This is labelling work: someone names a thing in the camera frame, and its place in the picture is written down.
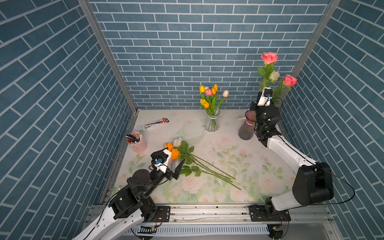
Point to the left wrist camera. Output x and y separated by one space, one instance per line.
160 160

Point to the clear glass vase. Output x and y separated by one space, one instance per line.
212 122

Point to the white rose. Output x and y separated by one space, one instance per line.
177 142

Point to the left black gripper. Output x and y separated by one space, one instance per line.
175 175

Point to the pink pen holder cup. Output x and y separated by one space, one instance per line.
136 142

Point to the small pink rose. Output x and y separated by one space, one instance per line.
285 84

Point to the pale pink tulip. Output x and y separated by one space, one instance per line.
225 95

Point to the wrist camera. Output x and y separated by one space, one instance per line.
160 160
265 97

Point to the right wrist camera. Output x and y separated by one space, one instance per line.
265 97

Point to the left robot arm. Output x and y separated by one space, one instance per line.
130 206

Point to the yellow tulip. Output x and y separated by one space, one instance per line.
205 103
203 95

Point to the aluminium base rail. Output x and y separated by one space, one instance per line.
203 220

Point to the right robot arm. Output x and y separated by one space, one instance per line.
313 183

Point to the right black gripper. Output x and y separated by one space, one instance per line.
254 107

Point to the cream rose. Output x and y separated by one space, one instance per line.
272 78

